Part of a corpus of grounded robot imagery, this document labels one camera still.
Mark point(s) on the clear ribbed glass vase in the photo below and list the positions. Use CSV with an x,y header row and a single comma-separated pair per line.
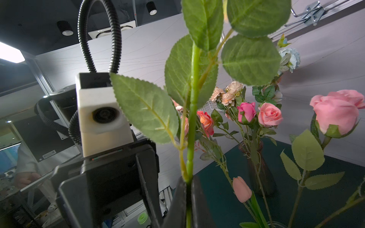
x,y
276,224

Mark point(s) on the aluminium crossbar rail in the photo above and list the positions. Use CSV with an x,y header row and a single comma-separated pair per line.
x,y
331,16

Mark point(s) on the pink tulip stem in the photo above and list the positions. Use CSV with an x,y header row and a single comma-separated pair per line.
x,y
245,195

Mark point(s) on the peach cream rose stem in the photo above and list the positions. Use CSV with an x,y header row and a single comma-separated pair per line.
x,y
335,117

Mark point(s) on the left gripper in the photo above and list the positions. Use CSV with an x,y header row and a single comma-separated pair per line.
x,y
95,189

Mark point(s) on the metal hook clamp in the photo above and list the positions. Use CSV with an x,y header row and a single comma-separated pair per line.
x,y
312,13

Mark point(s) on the ceiling spot light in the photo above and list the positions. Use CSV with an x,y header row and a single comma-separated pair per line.
x,y
65,28
151,7

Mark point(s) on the person in white shirt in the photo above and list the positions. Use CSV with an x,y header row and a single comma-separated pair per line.
x,y
27,172

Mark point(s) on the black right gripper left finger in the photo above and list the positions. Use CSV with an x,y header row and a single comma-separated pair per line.
x,y
176,216

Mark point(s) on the red pink rose stem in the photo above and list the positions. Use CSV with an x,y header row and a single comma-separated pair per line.
x,y
232,33

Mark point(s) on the dark red glass vase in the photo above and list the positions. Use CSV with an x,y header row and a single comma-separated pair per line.
x,y
261,176

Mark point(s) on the large pink rose stem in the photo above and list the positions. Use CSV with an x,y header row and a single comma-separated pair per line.
x,y
203,140

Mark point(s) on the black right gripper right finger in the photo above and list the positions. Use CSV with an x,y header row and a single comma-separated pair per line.
x,y
201,215

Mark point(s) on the peach pink peony spray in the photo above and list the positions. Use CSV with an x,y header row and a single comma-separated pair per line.
x,y
227,96

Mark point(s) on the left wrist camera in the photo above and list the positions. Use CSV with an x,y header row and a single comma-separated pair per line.
x,y
102,124

